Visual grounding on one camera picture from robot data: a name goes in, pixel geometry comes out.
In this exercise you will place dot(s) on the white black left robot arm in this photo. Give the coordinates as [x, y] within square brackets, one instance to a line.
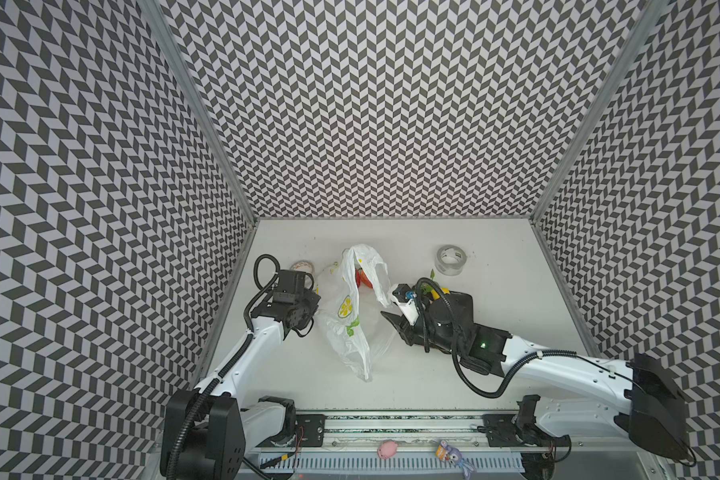
[209, 429]

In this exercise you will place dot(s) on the beige masking tape roll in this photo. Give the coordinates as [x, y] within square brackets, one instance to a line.
[307, 268]

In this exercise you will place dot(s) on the aluminium corner post right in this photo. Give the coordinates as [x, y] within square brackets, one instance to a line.
[648, 18]

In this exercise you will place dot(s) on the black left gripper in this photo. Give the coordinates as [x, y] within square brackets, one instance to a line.
[313, 298]

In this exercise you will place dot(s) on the black square tray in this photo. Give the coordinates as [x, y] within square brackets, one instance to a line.
[448, 317]

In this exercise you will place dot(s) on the purple octopus toy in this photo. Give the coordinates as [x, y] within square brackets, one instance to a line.
[448, 453]

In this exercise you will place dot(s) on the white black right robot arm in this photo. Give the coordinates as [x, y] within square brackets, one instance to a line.
[638, 399]

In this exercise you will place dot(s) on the aluminium corner post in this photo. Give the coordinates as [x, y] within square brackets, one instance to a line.
[648, 18]
[153, 14]

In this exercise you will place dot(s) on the pink toy on rail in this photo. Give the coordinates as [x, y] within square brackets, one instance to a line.
[387, 450]

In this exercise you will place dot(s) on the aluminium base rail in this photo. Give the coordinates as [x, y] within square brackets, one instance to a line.
[444, 429]

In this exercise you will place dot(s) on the aluminium corner post left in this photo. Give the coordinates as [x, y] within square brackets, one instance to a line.
[153, 14]

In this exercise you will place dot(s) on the red fake strawberry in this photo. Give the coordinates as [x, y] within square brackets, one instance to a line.
[361, 279]

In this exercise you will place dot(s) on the clear packing tape roll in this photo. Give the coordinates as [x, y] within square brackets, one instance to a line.
[450, 260]

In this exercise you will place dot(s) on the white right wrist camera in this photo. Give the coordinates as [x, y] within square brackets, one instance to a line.
[404, 297]

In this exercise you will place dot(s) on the white lemon-print plastic bag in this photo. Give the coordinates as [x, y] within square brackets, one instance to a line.
[350, 316]

